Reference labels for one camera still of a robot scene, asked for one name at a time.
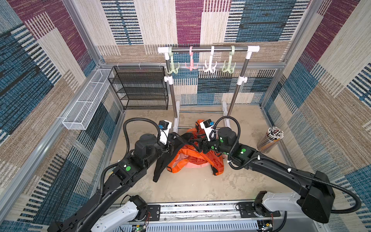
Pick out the black sling bag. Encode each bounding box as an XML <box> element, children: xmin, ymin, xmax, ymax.
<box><xmin>153</xmin><ymin>132</ymin><xmax>195</xmax><ymax>183</ymax></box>

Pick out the orange sling bag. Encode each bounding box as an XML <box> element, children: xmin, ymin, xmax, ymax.
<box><xmin>167</xmin><ymin>119</ymin><xmax>225</xmax><ymax>177</ymax></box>

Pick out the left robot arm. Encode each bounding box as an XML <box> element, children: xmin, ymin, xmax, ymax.
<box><xmin>47</xmin><ymin>118</ymin><xmax>188</xmax><ymax>232</ymax></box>

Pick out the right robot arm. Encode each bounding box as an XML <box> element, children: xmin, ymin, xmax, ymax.
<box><xmin>188</xmin><ymin>116</ymin><xmax>361</xmax><ymax>223</ymax></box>

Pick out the left green hook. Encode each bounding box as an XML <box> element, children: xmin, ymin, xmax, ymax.
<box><xmin>165</xmin><ymin>46</ymin><xmax>180</xmax><ymax>74</ymax></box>

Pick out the green hook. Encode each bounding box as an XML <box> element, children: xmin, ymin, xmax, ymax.
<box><xmin>165</xmin><ymin>46</ymin><xmax>180</xmax><ymax>74</ymax></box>
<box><xmin>222</xmin><ymin>45</ymin><xmax>236</xmax><ymax>74</ymax></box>

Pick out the pink hook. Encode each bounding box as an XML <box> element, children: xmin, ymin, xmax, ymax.
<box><xmin>185</xmin><ymin>46</ymin><xmax>198</xmax><ymax>71</ymax></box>

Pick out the right green hook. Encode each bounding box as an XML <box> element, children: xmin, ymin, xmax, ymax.
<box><xmin>222</xmin><ymin>45</ymin><xmax>236</xmax><ymax>74</ymax></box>

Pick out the white hook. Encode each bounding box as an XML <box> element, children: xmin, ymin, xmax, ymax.
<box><xmin>203</xmin><ymin>46</ymin><xmax>217</xmax><ymax>73</ymax></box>

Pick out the white and steel garment rack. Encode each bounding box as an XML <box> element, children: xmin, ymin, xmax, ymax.
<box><xmin>157</xmin><ymin>45</ymin><xmax>264</xmax><ymax>132</ymax></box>

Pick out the cup of coloured pencils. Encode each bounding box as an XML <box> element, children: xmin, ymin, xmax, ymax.
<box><xmin>257</xmin><ymin>126</ymin><xmax>284</xmax><ymax>153</ymax></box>

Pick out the black mesh shelf rack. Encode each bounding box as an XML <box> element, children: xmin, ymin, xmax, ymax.
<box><xmin>108</xmin><ymin>66</ymin><xmax>169</xmax><ymax>110</ymax></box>

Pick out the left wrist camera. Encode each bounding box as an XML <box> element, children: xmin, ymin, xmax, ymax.
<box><xmin>158</xmin><ymin>120</ymin><xmax>172</xmax><ymax>145</ymax></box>

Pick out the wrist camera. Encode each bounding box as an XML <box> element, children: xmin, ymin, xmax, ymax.
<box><xmin>200</xmin><ymin>119</ymin><xmax>216</xmax><ymax>141</ymax></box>
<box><xmin>158</xmin><ymin>120</ymin><xmax>172</xmax><ymax>145</ymax></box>

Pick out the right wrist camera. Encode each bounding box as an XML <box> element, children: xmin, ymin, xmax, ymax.
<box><xmin>200</xmin><ymin>119</ymin><xmax>216</xmax><ymax>141</ymax></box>

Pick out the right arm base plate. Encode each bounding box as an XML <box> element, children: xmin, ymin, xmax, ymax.
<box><xmin>235</xmin><ymin>202</ymin><xmax>281</xmax><ymax>218</ymax></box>

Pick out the aluminium front rail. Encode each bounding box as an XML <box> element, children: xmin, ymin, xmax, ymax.
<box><xmin>72</xmin><ymin>200</ymin><xmax>328</xmax><ymax>232</ymax></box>

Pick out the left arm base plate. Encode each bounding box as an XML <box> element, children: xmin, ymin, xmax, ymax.
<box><xmin>119</xmin><ymin>204</ymin><xmax>161</xmax><ymax>223</ymax></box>

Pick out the white wire basket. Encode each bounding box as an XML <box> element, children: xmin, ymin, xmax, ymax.
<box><xmin>62</xmin><ymin>69</ymin><xmax>110</xmax><ymax>131</ymax></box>

